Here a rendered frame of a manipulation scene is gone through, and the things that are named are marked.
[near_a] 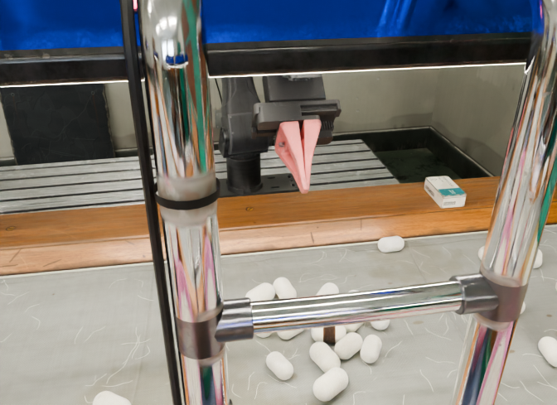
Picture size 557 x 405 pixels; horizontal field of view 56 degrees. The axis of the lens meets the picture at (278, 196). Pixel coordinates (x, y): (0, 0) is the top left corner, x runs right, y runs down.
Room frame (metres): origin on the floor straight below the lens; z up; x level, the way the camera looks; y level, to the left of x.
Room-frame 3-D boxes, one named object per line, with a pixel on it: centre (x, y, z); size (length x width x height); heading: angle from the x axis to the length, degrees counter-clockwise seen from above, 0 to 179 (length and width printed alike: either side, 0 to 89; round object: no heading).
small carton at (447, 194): (0.67, -0.24, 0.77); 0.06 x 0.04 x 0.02; 9
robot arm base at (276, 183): (0.87, 0.06, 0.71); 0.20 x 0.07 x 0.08; 101
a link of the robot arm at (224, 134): (0.86, 0.06, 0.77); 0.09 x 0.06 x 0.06; 109
